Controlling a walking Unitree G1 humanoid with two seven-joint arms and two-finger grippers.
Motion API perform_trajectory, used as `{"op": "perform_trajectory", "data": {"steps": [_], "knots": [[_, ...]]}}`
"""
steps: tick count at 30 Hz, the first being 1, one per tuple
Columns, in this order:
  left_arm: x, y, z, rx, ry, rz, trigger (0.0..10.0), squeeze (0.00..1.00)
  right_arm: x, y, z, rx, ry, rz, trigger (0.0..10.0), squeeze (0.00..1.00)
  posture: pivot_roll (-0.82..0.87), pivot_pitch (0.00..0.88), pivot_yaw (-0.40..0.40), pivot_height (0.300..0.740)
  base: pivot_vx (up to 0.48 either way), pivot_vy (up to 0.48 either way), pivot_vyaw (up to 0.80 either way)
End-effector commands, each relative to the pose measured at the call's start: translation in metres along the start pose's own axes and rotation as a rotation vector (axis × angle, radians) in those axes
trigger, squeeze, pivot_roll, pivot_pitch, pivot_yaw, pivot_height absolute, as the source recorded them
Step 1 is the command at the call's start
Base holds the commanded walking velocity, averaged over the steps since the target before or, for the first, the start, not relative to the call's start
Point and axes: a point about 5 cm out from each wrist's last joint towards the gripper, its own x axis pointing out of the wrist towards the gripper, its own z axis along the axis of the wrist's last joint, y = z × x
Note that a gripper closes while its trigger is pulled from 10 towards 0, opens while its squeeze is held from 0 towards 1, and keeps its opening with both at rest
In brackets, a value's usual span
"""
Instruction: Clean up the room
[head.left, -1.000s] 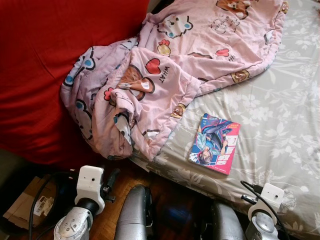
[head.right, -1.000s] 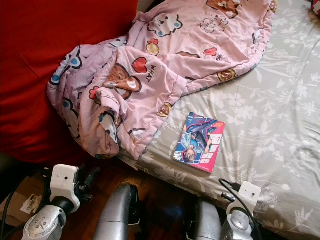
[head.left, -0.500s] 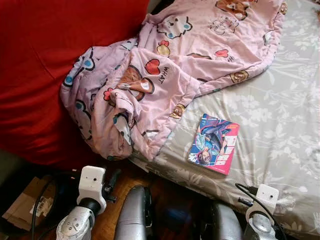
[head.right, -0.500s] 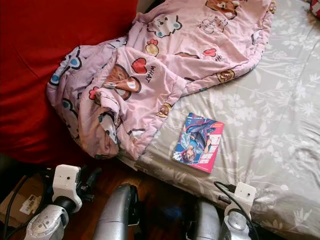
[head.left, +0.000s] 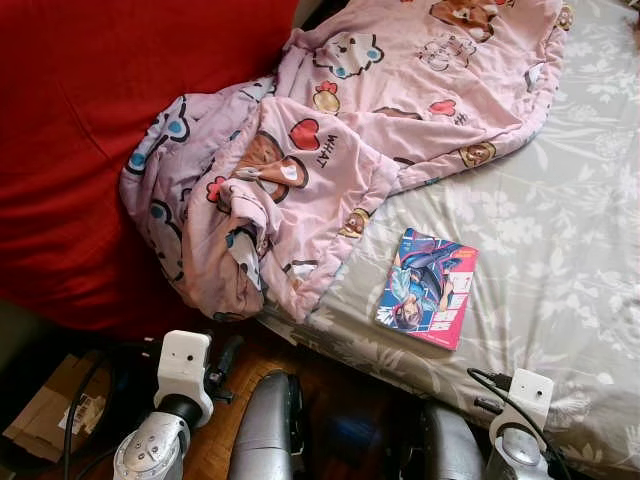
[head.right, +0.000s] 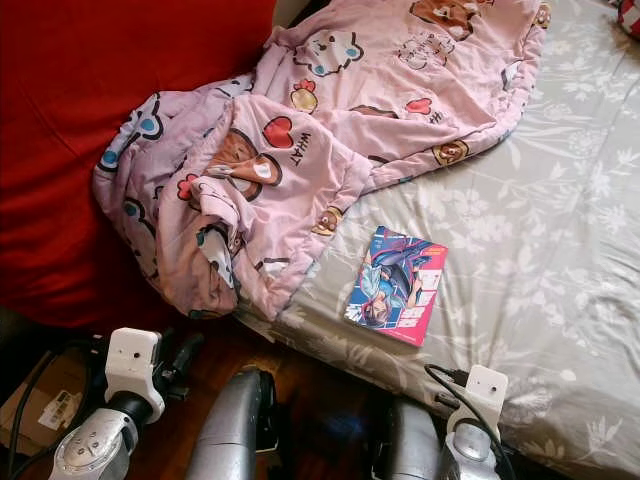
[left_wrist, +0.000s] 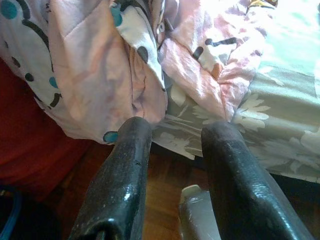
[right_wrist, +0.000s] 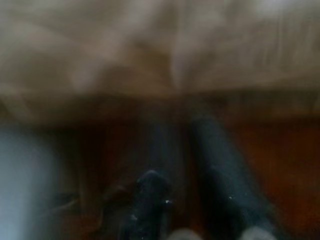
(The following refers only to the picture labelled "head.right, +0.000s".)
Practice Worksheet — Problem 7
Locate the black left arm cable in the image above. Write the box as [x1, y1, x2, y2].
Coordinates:
[8, 345, 111, 480]

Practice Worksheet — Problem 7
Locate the silver left robot leg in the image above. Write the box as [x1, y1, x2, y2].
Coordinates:
[185, 368, 276, 480]

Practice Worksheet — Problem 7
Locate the pink cartoon print blanket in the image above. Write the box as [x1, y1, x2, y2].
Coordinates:
[92, 0, 551, 323]

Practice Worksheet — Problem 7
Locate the red white blue bolster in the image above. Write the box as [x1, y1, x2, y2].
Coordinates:
[618, 0, 640, 41]

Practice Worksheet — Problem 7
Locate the brown cardboard box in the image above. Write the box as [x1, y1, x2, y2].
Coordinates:
[0, 350, 86, 456]

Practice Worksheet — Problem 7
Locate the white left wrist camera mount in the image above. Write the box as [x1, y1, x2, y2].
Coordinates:
[105, 327, 164, 421]

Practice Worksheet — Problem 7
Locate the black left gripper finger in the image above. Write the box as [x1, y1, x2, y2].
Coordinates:
[172, 331, 205, 376]

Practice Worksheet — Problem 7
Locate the colourful comic book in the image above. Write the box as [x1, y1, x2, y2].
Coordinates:
[344, 226, 448, 348]

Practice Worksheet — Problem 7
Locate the large red cushion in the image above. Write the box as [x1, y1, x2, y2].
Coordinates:
[0, 0, 276, 331]

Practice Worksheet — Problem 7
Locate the silver right robot leg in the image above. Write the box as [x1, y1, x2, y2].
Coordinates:
[370, 398, 446, 480]

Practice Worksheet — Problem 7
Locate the silver robot leg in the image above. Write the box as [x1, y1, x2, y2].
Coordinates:
[185, 368, 276, 480]
[370, 398, 446, 480]

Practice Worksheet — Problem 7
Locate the bed with grey floral sheet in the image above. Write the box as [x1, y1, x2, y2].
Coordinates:
[235, 0, 640, 480]

